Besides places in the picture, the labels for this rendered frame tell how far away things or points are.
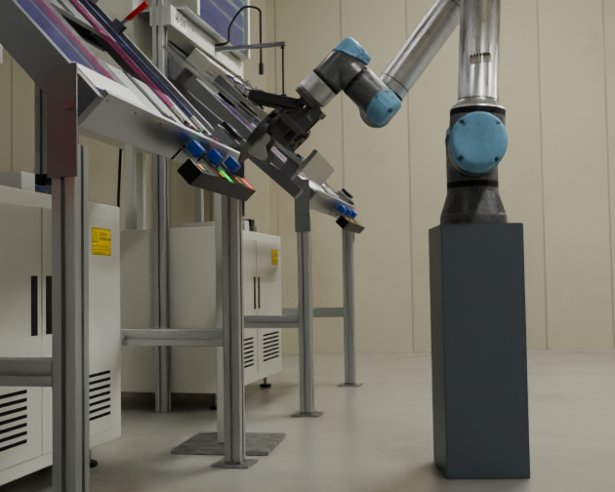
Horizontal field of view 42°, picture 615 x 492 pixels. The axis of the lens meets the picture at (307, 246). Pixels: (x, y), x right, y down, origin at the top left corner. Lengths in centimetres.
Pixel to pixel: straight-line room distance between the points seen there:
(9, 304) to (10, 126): 367
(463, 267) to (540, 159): 335
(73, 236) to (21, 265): 44
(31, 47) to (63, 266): 36
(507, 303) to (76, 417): 96
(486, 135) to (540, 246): 338
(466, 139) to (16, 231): 91
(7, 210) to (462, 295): 95
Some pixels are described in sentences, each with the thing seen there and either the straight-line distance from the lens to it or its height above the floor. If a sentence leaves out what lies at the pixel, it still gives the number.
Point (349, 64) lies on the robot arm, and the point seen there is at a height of 89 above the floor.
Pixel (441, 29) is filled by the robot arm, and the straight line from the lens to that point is 192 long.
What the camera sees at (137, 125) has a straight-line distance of 144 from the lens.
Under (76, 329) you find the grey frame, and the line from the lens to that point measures 124.
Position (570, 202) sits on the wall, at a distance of 512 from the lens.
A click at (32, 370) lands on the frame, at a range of 128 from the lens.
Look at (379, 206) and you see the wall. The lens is 489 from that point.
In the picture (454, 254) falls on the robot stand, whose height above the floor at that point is 48.
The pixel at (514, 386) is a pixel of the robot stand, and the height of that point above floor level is 20.
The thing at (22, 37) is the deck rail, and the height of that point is 82.
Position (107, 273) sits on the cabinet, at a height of 46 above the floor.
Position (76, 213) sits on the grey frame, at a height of 54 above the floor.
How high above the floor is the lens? 43
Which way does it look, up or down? 3 degrees up
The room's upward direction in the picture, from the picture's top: 1 degrees counter-clockwise
